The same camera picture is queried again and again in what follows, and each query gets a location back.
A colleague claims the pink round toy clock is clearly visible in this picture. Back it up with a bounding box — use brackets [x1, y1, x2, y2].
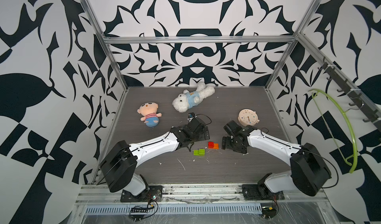
[238, 109, 260, 126]

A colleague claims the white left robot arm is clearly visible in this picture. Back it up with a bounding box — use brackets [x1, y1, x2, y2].
[97, 117, 210, 196]

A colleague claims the white slotted cable duct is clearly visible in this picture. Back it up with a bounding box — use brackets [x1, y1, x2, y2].
[84, 203, 262, 215]

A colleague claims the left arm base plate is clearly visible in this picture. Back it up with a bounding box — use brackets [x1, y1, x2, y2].
[120, 185, 163, 203]

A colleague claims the white teddy bear blue shirt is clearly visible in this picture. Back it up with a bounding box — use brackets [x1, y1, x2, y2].
[172, 82, 215, 113]

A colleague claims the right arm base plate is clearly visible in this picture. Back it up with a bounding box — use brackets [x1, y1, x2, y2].
[242, 184, 285, 201]

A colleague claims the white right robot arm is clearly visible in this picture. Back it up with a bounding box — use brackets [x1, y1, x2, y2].
[222, 121, 331, 196]

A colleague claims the black wall hook rack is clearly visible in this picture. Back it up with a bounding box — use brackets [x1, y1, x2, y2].
[319, 57, 381, 130]

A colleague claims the plush doll striped shirt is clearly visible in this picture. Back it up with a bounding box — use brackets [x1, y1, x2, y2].
[137, 102, 162, 127]

